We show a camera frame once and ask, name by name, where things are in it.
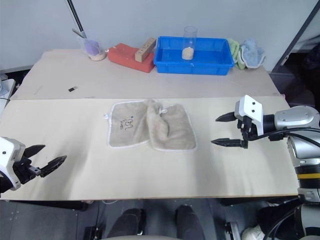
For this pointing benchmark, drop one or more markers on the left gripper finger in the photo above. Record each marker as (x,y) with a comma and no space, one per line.
(53,163)
(35,149)

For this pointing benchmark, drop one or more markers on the beige towel with white trim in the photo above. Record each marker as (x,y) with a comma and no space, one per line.
(172,132)

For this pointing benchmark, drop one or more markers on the white shoe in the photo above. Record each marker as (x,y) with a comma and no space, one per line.
(252,233)

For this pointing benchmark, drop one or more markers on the dark metal frame post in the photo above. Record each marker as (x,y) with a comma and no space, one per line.
(300,32)

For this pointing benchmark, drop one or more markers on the black rod with metal clip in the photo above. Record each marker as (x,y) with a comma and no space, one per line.
(75,17)

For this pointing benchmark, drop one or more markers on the light blue cloth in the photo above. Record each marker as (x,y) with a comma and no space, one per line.
(252,53)

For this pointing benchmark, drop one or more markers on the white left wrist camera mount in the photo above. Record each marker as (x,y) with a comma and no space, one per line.
(10,152)

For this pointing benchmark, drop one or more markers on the red brick block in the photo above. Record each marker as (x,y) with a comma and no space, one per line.
(125,56)

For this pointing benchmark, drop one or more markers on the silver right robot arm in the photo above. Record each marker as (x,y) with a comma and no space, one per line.
(297,117)

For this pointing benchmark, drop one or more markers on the small black clip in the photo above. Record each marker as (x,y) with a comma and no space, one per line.
(72,88)

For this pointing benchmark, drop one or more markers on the dark rounded knee shape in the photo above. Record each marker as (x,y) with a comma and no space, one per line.
(127,223)
(190,221)

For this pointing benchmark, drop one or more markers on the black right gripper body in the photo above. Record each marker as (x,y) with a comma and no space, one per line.
(247,130)

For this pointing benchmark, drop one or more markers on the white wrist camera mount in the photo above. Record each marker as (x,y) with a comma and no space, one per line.
(251,107)
(10,152)

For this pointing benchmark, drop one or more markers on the blue plastic bin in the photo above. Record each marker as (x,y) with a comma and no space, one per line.
(200,63)

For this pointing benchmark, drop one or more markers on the clear beaker with purple cloth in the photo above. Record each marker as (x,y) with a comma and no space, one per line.
(93,48)

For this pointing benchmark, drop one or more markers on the green cloth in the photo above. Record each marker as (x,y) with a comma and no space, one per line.
(235,50)

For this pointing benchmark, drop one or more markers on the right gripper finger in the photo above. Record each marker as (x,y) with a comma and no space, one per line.
(227,142)
(226,117)

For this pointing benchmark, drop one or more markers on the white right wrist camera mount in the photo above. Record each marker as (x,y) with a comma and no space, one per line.
(251,107)

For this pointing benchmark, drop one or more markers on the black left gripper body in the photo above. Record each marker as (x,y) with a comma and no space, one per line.
(23,172)

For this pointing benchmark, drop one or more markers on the clear cylinder with beige filling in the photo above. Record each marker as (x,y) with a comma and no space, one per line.
(188,52)

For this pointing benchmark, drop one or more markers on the wooden block with holes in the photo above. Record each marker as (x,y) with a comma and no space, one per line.
(143,51)

